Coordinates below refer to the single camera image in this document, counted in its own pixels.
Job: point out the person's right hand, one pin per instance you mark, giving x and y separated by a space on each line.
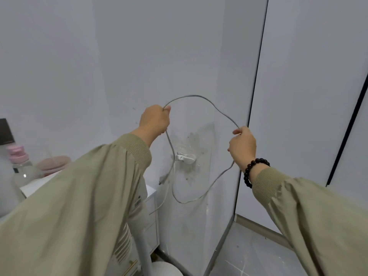
244 146

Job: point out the cup of brown drink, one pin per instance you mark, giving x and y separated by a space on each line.
53 165

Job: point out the white fan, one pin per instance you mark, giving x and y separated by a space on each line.
141 241

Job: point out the clear bottle with pink cap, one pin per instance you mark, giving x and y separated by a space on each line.
21 169

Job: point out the dark wall socket panel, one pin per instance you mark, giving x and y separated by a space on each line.
5 132

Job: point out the person's left hand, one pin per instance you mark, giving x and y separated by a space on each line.
155 120

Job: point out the person's right forearm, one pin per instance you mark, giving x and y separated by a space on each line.
316 221

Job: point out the person's left forearm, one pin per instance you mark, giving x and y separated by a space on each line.
72 212

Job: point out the white wardrobe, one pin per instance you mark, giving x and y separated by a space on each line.
302 97

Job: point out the white wall hook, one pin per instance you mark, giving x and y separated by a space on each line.
184 158

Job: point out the grey padded headboard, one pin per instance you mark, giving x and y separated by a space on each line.
7 186

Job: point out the white nightstand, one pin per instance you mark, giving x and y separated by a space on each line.
151 227

